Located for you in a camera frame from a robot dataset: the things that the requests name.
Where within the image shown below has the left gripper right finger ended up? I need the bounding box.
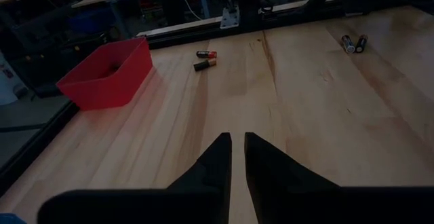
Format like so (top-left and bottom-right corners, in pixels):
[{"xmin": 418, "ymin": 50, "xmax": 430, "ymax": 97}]
[{"xmin": 243, "ymin": 132, "xmax": 434, "ymax": 224}]

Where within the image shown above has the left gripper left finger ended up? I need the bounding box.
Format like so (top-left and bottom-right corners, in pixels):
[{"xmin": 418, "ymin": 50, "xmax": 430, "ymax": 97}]
[{"xmin": 36, "ymin": 132, "xmax": 233, "ymax": 224}]

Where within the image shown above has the black copper battery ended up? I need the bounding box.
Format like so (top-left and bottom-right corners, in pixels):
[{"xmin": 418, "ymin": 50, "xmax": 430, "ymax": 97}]
[
  {"xmin": 193, "ymin": 58, "xmax": 218, "ymax": 72},
  {"xmin": 355, "ymin": 33, "xmax": 370, "ymax": 54}
]

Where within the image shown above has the silver black battery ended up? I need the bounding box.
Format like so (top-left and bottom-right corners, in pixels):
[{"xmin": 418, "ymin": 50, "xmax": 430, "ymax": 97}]
[{"xmin": 340, "ymin": 34, "xmax": 356, "ymax": 54}]

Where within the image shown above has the black red battery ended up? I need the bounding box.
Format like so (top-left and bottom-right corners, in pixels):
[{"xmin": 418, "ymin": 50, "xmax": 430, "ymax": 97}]
[{"xmin": 195, "ymin": 50, "xmax": 218, "ymax": 60}]

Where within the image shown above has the red plastic bin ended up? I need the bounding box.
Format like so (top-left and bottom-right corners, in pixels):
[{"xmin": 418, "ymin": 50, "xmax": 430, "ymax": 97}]
[{"xmin": 56, "ymin": 36, "xmax": 154, "ymax": 111}]

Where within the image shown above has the black aluminium table frame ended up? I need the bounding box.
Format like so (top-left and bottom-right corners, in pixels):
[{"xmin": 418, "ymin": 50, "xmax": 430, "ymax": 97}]
[{"xmin": 0, "ymin": 0, "xmax": 434, "ymax": 198}]

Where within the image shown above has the silver metal bracket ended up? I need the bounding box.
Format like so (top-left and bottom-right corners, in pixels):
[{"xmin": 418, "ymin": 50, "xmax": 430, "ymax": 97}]
[{"xmin": 219, "ymin": 6, "xmax": 241, "ymax": 30}]

